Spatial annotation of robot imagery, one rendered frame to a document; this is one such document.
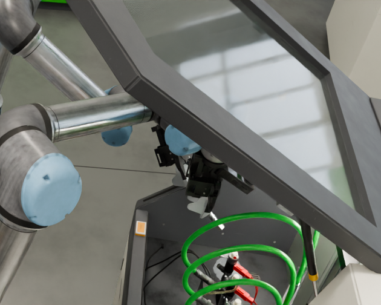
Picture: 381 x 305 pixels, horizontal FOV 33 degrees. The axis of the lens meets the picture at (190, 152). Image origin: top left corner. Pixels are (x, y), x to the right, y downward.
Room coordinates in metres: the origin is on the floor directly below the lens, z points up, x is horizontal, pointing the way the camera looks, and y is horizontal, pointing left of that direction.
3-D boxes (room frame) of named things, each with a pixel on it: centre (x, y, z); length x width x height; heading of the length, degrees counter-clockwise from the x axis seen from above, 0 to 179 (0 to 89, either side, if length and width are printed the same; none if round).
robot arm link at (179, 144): (1.15, 0.02, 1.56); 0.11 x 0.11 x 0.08; 50
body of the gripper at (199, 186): (1.22, -0.05, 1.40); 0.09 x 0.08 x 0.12; 100
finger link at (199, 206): (1.20, -0.06, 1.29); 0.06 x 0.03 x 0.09; 100
